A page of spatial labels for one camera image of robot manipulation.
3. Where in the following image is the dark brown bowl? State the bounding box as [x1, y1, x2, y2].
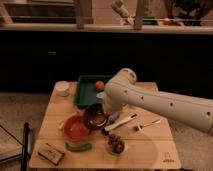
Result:
[83, 103, 108, 130]

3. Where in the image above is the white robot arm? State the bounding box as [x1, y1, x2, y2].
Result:
[102, 68, 213, 136]

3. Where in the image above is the orange fruit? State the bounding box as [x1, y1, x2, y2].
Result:
[95, 81, 105, 91]

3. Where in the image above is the grey folded cloth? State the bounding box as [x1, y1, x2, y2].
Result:
[96, 92, 103, 100]

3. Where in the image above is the green plastic tray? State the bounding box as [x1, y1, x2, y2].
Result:
[74, 75, 112, 109]

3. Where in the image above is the blue sponge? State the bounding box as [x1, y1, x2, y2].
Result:
[108, 112, 119, 124]

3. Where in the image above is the small white cup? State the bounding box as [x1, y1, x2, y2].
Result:
[55, 81, 69, 97]

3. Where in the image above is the orange bowl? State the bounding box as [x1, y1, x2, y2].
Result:
[62, 115, 90, 142]

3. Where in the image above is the bunch of dark grapes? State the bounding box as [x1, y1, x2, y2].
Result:
[108, 134, 125, 154]

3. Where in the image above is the wooden spoon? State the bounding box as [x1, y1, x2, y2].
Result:
[58, 112, 77, 130]

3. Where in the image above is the metal fork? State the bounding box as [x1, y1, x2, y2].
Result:
[133, 119, 161, 131]

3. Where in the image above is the green cucumber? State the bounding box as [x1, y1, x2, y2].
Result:
[65, 142, 92, 152]

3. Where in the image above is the brown wooden box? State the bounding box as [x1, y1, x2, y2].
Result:
[38, 143, 65, 166]

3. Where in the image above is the black chair frame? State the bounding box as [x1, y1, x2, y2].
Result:
[20, 122, 30, 171]

